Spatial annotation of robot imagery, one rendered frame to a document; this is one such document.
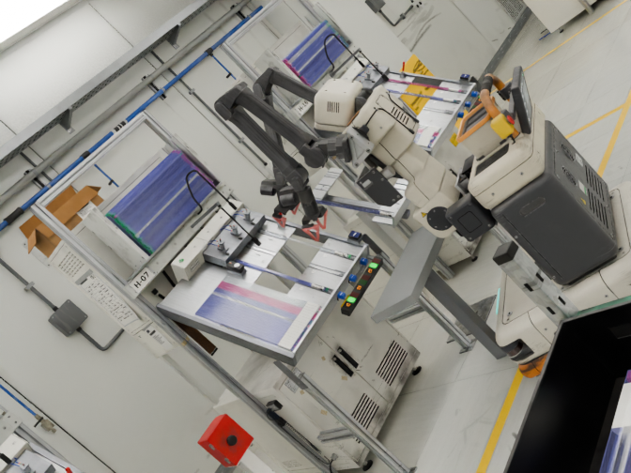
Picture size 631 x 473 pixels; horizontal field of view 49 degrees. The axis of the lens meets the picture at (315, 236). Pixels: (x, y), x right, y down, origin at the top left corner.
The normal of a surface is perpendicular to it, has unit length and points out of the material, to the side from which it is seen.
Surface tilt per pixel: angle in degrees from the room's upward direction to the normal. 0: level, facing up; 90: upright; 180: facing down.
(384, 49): 90
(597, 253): 90
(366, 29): 90
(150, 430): 90
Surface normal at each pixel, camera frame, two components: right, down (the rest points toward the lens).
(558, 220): -0.28, 0.49
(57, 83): 0.52, -0.33
